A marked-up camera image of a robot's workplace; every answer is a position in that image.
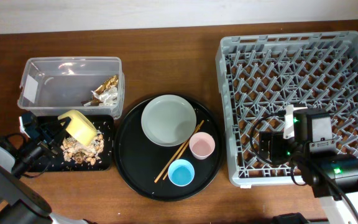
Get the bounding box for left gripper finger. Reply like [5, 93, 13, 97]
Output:
[47, 124, 68, 149]
[40, 116, 71, 131]

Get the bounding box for yellow bowl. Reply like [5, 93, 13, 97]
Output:
[58, 110, 97, 146]

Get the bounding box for peanut shells and rice scraps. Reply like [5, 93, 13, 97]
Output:
[60, 130, 104, 166]

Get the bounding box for white tissue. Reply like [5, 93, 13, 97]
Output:
[91, 86, 118, 106]

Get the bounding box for gold foil wrapper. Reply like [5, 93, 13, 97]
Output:
[81, 75, 119, 106]

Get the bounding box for pink cup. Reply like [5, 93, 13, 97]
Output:
[189, 132, 216, 160]

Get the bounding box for wooden chopstick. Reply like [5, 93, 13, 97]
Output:
[162, 142, 192, 181]
[154, 120, 204, 184]

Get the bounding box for blue cup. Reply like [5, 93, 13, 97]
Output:
[168, 159, 195, 187]

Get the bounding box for grey ceramic plate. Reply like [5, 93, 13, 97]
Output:
[140, 95, 197, 147]

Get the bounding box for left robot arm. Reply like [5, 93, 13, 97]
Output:
[0, 110, 96, 223]

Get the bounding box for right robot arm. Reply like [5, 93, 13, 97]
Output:
[251, 105, 358, 223]

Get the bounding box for grey dishwasher rack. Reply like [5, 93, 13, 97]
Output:
[216, 31, 358, 188]

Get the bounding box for black rectangular tray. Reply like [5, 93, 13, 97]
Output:
[29, 115, 114, 173]

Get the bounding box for clear plastic bin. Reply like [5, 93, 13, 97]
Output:
[17, 57, 125, 119]

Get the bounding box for round black serving tray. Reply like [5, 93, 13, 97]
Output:
[113, 95, 226, 202]

